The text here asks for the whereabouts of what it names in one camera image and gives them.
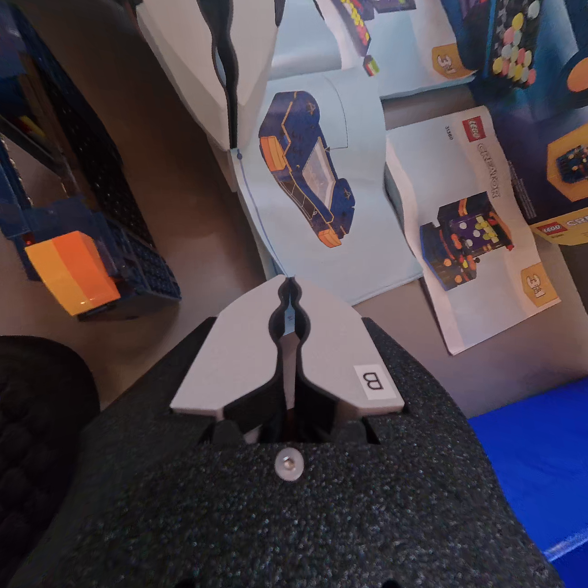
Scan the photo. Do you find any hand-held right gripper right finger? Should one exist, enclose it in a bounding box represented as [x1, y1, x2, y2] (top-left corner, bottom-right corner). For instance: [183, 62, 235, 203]
[291, 275, 406, 420]

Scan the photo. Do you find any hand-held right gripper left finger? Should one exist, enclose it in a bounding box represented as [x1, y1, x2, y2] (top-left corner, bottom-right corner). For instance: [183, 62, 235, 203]
[169, 275, 293, 420]

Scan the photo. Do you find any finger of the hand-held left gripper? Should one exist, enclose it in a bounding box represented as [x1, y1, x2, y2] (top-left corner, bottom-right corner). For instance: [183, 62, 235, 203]
[136, 0, 232, 151]
[228, 0, 282, 150]

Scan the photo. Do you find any dark blue brick console model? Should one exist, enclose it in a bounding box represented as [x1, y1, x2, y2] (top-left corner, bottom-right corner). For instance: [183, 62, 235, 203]
[0, 0, 183, 323]

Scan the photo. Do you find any orange curved brick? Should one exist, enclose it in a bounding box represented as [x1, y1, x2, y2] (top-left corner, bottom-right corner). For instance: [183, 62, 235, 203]
[24, 230, 121, 318]

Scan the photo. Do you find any arcade cover instruction booklet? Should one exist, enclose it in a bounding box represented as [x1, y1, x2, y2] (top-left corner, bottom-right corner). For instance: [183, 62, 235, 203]
[385, 105, 562, 357]

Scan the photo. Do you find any black bumpy cushion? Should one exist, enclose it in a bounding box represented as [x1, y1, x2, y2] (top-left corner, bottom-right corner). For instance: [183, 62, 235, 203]
[0, 334, 102, 577]

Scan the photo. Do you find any large blue plastic bin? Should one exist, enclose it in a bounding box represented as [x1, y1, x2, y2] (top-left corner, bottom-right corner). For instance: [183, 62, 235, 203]
[468, 378, 588, 588]

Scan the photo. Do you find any yellow blue brick set box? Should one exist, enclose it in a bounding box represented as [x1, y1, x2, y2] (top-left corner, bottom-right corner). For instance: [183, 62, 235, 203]
[440, 0, 588, 247]

